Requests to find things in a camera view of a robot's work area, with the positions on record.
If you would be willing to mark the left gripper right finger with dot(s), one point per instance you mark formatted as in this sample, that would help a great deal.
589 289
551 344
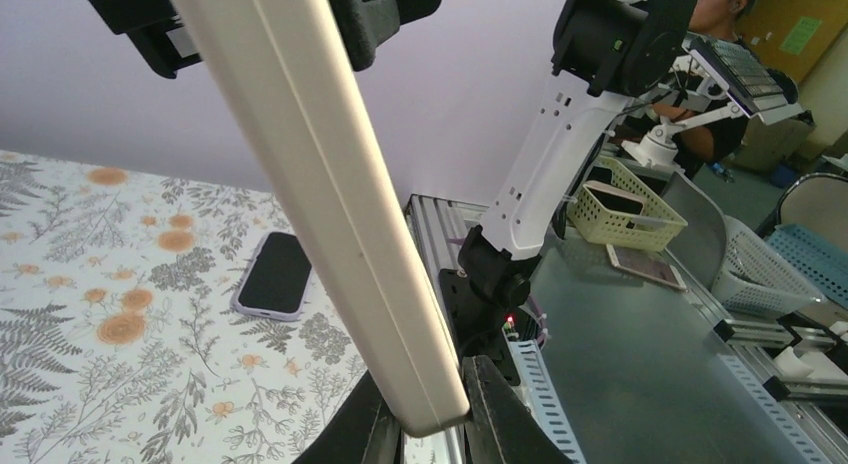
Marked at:
500 428

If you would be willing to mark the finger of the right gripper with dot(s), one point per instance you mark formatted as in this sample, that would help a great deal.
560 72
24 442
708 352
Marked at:
366 24

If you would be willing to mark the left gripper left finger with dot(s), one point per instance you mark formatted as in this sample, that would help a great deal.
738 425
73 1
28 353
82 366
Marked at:
362 431

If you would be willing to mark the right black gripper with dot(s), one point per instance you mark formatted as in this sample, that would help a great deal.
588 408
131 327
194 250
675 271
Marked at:
155 29

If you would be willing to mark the cased black phone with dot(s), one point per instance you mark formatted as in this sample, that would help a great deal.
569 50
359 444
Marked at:
275 281
282 69

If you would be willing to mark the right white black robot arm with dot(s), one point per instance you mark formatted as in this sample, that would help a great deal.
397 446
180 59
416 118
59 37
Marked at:
605 52

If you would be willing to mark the phone in cream basket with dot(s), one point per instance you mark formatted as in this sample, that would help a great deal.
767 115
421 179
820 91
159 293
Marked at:
616 199

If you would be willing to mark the cream plastic basket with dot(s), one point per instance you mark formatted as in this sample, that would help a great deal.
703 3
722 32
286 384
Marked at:
651 231

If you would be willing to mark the floral patterned table mat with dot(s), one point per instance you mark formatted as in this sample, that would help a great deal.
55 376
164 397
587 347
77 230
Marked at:
118 340

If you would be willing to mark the white plastic basket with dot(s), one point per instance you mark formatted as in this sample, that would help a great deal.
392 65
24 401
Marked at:
755 279

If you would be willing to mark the blue plastic basket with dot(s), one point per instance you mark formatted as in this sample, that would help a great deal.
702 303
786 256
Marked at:
821 262

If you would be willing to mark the grey slotted cable duct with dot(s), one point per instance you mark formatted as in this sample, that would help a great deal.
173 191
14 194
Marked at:
539 395

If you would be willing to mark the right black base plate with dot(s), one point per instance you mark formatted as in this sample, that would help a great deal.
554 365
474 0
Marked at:
481 328

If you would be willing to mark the aluminium rail frame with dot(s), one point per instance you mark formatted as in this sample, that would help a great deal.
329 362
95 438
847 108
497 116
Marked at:
437 226

